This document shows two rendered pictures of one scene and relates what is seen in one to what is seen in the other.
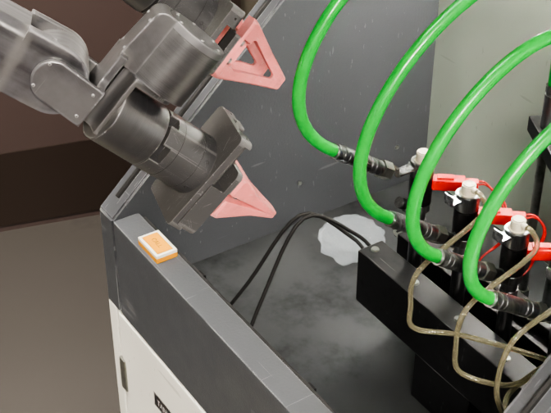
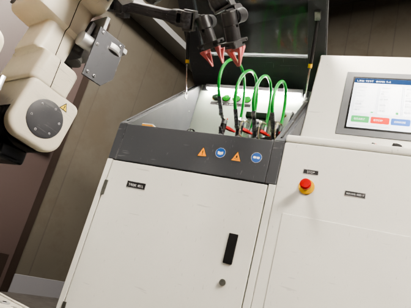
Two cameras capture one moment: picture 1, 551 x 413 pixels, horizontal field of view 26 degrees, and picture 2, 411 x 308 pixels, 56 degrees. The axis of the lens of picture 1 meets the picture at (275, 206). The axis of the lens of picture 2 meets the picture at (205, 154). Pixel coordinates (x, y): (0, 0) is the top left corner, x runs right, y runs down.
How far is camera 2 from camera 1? 1.62 m
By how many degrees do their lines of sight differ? 60
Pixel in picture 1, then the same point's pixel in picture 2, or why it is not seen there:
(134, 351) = (119, 170)
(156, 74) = (240, 10)
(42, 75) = not seen: outside the picture
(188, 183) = (238, 37)
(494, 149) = not seen: hidden behind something
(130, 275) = (132, 138)
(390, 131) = not seen: hidden behind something
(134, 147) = (235, 19)
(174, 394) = (144, 172)
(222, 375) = (183, 143)
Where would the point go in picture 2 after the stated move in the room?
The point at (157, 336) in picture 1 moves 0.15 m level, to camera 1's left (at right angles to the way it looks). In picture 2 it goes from (141, 153) to (107, 139)
